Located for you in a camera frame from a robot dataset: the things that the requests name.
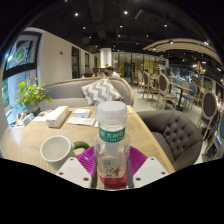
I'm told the group of ceiling lights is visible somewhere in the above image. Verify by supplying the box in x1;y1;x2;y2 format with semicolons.
73;9;211;46

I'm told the grey curved sofa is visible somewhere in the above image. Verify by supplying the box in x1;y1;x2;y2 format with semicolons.
37;75;136;111

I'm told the clear plastic water bottle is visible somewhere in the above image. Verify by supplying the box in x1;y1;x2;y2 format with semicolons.
93;100;132;188

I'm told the grey white chevron pillow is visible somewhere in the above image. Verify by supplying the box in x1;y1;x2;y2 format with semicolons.
80;77;124;107

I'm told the white tissue box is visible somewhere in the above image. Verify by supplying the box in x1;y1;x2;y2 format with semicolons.
45;105;70;129

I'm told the group of dining chairs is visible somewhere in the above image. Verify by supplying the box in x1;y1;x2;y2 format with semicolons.
136;69;224;158

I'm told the blue and white booklet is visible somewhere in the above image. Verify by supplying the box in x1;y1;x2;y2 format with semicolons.
72;108;92;118

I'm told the white round column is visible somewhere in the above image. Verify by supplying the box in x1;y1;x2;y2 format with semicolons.
99;47;113;69

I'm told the small light blue box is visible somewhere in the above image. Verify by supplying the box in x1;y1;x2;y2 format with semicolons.
21;112;35;126

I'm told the flat round red coaster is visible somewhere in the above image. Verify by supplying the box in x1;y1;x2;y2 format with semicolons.
98;174;129;190

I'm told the window with colourful stickers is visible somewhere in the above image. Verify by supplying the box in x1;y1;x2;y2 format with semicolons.
1;31;43;118

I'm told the white mug with green handle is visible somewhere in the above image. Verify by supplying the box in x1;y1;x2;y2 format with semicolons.
39;134;91;172

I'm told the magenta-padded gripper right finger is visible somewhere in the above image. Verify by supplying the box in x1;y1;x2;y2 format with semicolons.
126;145;171;190

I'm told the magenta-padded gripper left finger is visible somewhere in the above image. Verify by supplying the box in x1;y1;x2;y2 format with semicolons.
55;145;99;190

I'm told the white paper leaflet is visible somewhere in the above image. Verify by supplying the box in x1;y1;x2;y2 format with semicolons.
65;116;97;127

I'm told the green potted plant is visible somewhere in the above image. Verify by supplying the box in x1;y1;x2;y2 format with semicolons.
14;78;53;116

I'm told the large white leaflet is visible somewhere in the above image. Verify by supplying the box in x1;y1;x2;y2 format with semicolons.
32;110;52;122

